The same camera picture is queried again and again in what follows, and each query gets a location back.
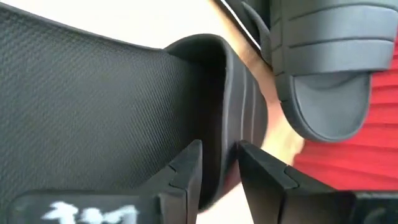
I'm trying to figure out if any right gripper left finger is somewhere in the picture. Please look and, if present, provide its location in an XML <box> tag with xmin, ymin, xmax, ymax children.
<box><xmin>6</xmin><ymin>139</ymin><xmax>203</xmax><ymax>224</ymax></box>

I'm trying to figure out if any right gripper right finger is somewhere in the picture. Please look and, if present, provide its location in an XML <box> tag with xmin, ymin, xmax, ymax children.
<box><xmin>238</xmin><ymin>139</ymin><xmax>398</xmax><ymax>224</ymax></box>

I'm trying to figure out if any black rubber slide sandal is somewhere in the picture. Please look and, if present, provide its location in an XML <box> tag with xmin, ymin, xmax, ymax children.
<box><xmin>0</xmin><ymin>2</ymin><xmax>269</xmax><ymax>215</ymax></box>
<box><xmin>241</xmin><ymin>0</ymin><xmax>398</xmax><ymax>143</ymax></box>

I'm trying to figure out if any large red plastic bin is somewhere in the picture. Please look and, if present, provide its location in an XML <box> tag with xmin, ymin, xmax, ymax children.
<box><xmin>292</xmin><ymin>29</ymin><xmax>398</xmax><ymax>191</ymax></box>

